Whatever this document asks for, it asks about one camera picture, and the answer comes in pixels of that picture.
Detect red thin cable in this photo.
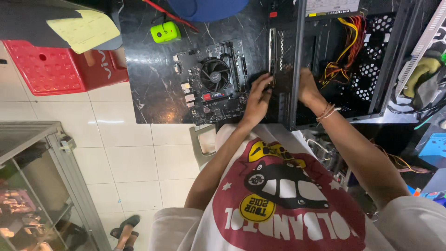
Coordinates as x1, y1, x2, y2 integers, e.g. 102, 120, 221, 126
142, 0, 200, 33

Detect yellow paper sheet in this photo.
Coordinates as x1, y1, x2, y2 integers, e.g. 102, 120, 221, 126
46, 9, 121, 55

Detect person's right hand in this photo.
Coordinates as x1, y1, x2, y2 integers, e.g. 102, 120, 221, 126
298, 68, 327, 109

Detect person's left hand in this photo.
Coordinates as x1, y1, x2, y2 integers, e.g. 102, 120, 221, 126
243, 73, 275, 128

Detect yellow red wire bundle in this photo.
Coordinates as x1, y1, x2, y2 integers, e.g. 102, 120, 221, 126
320, 15, 367, 87

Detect glass display cabinet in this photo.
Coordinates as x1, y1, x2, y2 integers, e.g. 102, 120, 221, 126
0, 121, 113, 251

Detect black sandal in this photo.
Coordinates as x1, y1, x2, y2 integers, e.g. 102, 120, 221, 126
110, 214, 141, 251

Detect yellow green cloth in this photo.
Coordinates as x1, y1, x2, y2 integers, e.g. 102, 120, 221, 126
403, 56, 443, 99

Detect black computer motherboard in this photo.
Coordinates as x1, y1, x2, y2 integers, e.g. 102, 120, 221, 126
172, 38, 252, 126

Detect lime green small device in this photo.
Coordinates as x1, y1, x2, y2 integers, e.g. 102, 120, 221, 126
150, 21, 182, 45

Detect white red printed shirt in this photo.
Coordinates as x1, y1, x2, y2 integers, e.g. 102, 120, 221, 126
148, 123, 446, 251

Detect thread wrist bracelet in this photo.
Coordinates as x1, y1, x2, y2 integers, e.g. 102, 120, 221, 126
316, 102, 341, 127

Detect heap of metal hardware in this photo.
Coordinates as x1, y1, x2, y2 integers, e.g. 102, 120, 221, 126
302, 130, 351, 189

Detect red plastic stool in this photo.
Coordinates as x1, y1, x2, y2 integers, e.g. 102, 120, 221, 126
2, 39, 130, 97

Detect blue box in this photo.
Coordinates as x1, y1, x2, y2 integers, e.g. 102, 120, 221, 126
417, 132, 446, 168

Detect loose thin coloured wires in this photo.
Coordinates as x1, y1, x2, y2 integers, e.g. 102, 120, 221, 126
371, 140, 433, 175

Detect grey plastic chair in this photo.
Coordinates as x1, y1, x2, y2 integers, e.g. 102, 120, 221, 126
189, 124, 217, 172

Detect black round cooler fan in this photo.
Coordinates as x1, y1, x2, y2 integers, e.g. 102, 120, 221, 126
199, 57, 233, 92

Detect black computer case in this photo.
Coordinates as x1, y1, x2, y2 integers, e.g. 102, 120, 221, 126
266, 0, 420, 132

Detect grey power supply unit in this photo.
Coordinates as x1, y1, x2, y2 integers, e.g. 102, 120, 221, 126
305, 0, 361, 18

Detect blue plastic stool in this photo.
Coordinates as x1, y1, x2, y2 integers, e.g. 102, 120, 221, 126
166, 0, 250, 23

